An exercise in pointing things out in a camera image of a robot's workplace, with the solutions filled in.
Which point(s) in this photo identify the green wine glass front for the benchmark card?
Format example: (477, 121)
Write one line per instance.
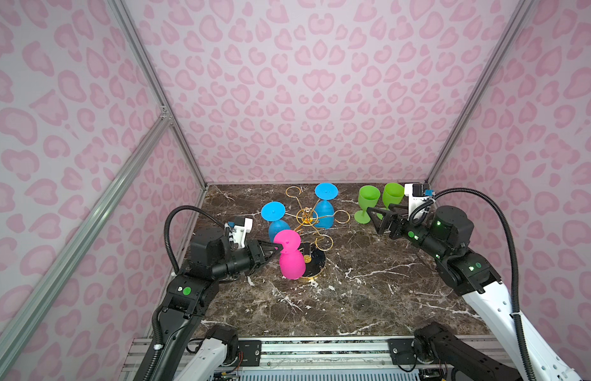
(393, 193)

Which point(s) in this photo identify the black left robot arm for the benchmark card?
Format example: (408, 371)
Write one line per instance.
(188, 296)

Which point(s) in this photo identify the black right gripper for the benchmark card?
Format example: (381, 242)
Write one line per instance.
(391, 216)

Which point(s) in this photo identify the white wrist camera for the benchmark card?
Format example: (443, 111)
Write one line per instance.
(417, 195)
(237, 231)

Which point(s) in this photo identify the right aluminium frame post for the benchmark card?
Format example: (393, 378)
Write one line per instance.
(518, 20)

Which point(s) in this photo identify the left aluminium frame beam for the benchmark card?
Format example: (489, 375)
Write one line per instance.
(23, 326)

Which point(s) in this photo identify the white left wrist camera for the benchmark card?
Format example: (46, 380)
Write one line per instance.
(237, 231)

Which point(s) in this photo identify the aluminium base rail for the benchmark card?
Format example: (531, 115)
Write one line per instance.
(331, 358)

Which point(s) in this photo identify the blue wine glass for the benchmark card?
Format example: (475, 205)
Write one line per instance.
(274, 213)
(324, 210)

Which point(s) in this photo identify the green wine glass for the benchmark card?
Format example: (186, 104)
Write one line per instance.
(393, 193)
(368, 196)

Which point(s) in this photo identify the gold wire wine glass rack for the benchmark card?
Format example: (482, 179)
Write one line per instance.
(316, 242)

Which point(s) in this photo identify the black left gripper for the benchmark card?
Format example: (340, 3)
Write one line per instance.
(257, 255)

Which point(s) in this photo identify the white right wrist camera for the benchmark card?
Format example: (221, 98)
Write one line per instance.
(417, 195)

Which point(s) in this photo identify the pink wine glass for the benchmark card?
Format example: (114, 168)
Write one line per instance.
(292, 263)

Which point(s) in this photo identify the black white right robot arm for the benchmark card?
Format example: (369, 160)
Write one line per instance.
(473, 278)

